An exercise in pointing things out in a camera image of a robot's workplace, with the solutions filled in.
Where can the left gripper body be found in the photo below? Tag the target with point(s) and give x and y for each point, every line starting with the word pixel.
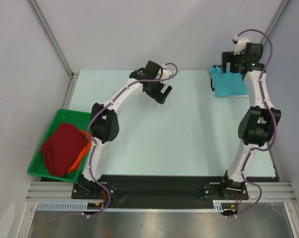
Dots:
pixel 155 88

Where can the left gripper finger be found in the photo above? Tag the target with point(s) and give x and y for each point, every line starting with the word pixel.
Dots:
pixel 160 97
pixel 167 90

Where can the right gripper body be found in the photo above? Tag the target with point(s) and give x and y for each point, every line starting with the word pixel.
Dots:
pixel 227 59

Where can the light blue t-shirt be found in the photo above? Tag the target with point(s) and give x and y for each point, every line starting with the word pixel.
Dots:
pixel 229 84

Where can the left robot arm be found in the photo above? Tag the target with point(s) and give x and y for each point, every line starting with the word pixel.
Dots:
pixel 104 124

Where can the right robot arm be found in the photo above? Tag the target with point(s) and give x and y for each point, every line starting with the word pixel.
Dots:
pixel 258 127

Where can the dark green folded t-shirt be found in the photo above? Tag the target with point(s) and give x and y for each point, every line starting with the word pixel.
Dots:
pixel 213 71

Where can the white folded t-shirt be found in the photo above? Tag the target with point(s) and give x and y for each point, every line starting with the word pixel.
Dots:
pixel 229 96

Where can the green plastic bin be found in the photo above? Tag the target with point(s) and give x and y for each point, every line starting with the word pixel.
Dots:
pixel 80 120

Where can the orange t-shirt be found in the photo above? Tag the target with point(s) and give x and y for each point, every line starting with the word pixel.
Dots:
pixel 80 157

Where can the dark red t-shirt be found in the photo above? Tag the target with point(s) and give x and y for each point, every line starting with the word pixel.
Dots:
pixel 61 149

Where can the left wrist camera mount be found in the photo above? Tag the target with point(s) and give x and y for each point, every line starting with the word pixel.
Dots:
pixel 165 73

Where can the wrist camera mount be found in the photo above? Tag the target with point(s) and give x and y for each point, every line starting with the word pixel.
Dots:
pixel 240 44
pixel 165 73

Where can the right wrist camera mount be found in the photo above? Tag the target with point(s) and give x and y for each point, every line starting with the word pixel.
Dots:
pixel 240 44

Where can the right aluminium frame post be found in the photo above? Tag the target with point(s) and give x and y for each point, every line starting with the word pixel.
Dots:
pixel 269 31

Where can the aluminium frame post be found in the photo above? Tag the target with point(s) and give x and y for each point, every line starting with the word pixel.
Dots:
pixel 269 31
pixel 50 36

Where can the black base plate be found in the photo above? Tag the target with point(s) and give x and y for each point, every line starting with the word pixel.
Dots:
pixel 159 192

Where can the white cable duct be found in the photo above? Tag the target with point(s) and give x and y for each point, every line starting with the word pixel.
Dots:
pixel 86 207

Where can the aluminium frame rail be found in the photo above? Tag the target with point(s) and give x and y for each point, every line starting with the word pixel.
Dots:
pixel 274 192

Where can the left aluminium frame post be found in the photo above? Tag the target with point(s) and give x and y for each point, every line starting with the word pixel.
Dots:
pixel 50 36

